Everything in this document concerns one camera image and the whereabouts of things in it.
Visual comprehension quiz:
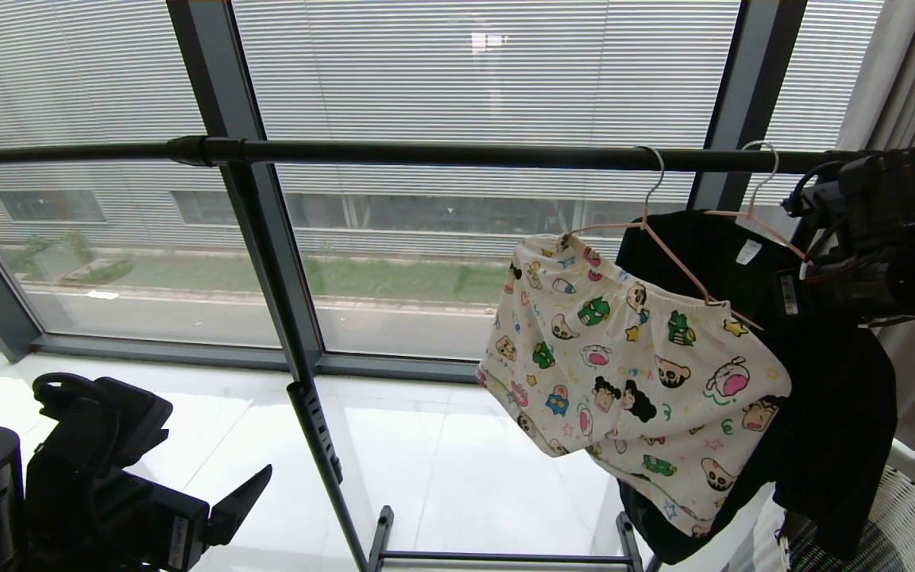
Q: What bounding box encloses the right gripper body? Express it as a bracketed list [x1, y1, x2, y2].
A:
[774, 237, 915, 324]

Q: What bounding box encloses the pink clothes hanger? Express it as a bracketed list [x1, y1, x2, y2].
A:
[559, 146, 766, 332]
[702, 141, 809, 263]

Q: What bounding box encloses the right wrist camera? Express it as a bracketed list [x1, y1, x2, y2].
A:
[781, 146, 915, 249]

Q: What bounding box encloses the black garment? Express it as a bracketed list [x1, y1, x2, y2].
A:
[614, 208, 900, 566]

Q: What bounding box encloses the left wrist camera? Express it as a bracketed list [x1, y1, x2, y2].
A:
[32, 373, 175, 479]

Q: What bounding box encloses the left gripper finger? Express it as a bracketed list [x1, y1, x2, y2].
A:
[205, 464, 274, 548]

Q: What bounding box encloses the black clothes rack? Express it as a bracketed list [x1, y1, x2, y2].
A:
[0, 136, 915, 572]

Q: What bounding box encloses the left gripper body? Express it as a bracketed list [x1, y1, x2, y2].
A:
[87, 474, 212, 572]

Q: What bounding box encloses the cream printed garment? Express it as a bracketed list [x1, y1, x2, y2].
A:
[477, 233, 793, 540]

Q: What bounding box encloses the window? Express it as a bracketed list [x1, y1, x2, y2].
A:
[0, 0, 887, 386]

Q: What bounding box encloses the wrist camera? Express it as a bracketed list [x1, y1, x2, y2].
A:
[781, 146, 915, 249]
[32, 373, 175, 479]

